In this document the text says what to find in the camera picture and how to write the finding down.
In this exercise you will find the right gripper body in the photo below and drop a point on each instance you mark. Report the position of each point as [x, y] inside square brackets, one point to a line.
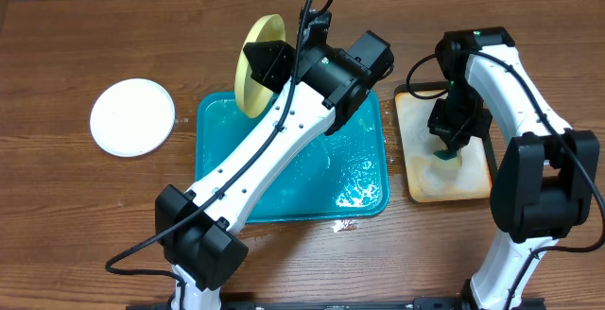
[460, 119]

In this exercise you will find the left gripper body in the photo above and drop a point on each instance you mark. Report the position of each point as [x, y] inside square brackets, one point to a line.
[278, 73]

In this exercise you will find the green yellow sponge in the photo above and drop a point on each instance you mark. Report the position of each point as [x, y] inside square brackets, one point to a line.
[446, 156]

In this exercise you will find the yellow-green plate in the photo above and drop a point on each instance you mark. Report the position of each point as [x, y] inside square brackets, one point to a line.
[251, 96]

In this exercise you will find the white plate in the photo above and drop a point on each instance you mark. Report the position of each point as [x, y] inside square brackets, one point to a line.
[132, 117]

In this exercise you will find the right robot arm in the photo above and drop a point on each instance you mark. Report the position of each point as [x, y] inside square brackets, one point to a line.
[545, 184]

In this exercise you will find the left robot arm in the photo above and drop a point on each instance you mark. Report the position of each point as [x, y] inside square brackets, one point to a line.
[298, 96]

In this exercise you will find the black baking tray with suds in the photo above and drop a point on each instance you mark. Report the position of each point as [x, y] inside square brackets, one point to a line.
[429, 178]

